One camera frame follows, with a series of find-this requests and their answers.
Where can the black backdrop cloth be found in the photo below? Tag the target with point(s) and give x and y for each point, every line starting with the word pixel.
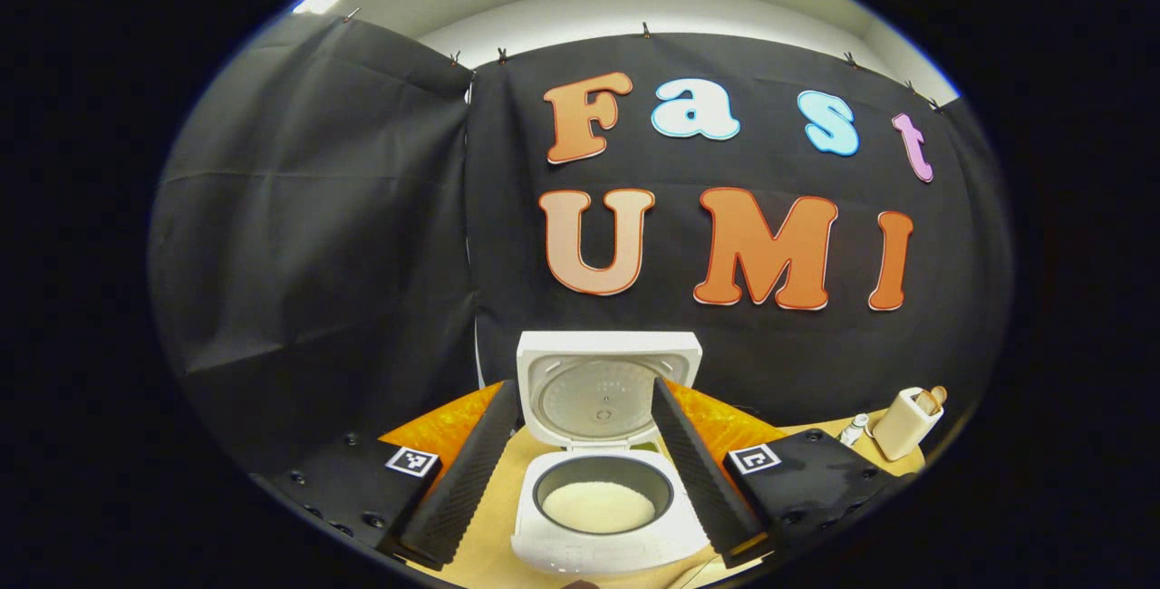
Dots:
pixel 317 254

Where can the row of black clips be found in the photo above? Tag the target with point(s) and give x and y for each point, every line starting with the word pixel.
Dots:
pixel 646 29

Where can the toasted bread slice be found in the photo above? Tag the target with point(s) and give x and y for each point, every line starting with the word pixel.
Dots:
pixel 940 394
pixel 926 402

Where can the white rice cooker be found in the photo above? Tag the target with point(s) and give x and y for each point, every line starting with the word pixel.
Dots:
pixel 598 390

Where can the white rice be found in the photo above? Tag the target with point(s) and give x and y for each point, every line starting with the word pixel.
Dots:
pixel 598 509

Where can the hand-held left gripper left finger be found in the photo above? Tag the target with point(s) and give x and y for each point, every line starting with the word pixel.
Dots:
pixel 458 480

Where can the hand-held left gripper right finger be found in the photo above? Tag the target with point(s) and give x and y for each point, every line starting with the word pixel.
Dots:
pixel 702 485

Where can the small ceiling light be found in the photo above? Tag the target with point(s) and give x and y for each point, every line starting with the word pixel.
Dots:
pixel 317 2

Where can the white bottle green label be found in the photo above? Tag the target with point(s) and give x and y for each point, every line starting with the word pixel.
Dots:
pixel 854 431

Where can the white toaster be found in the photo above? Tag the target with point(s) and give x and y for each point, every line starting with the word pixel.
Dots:
pixel 902 430

